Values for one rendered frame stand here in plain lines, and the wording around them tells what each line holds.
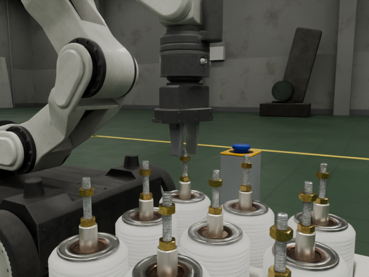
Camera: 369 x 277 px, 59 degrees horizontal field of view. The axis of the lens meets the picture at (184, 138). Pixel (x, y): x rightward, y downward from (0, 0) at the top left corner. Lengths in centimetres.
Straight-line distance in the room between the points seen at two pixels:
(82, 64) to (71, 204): 32
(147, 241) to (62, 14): 62
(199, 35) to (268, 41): 769
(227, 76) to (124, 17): 374
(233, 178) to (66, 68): 45
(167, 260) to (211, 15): 38
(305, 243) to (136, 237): 23
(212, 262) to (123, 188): 54
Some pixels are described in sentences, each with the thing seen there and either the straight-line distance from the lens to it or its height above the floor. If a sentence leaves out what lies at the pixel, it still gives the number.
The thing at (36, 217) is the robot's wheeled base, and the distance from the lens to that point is 77.
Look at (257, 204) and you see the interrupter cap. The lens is 59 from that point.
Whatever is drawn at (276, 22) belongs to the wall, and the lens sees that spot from 827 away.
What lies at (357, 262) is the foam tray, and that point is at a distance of 61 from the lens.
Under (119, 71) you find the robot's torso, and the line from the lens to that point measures 83.
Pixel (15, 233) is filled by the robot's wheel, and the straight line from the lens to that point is 74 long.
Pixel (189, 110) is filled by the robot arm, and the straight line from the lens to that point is 56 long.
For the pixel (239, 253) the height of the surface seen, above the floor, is 24.
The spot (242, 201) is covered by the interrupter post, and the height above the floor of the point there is 27.
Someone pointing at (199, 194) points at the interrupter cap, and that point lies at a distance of 63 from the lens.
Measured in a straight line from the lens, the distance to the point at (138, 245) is 50.
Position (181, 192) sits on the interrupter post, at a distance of 61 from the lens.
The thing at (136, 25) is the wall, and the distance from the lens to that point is 1012.
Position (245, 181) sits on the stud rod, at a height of 30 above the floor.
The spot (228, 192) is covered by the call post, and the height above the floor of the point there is 23.
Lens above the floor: 44
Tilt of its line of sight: 8 degrees down
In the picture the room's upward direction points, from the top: straight up
